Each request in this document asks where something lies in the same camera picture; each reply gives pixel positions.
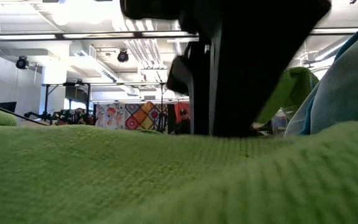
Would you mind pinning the light blue microfiber towel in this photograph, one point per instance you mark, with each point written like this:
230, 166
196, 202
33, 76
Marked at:
346, 87

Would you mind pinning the colourful patchwork quilt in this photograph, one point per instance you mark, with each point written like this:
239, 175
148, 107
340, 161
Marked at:
140, 115

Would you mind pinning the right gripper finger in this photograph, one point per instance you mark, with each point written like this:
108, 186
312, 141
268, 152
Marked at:
235, 93
200, 102

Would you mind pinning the floral hanging cloth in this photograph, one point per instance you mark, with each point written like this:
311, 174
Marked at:
110, 115

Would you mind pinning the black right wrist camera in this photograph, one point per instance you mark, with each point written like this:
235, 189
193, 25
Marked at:
179, 74

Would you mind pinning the black ceiling camera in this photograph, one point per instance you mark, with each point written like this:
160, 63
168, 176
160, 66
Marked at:
22, 62
123, 56

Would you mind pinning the black aluminium rig frame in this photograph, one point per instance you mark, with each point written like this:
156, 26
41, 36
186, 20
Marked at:
59, 36

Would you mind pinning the person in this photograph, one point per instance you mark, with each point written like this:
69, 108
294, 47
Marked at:
80, 115
184, 124

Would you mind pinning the dark wall monitor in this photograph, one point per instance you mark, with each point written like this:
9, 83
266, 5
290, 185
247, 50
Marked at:
9, 105

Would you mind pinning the black background rig frame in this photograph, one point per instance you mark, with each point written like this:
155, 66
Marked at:
46, 99

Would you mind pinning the orange hanging cloth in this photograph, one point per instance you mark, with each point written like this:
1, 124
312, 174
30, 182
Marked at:
177, 107

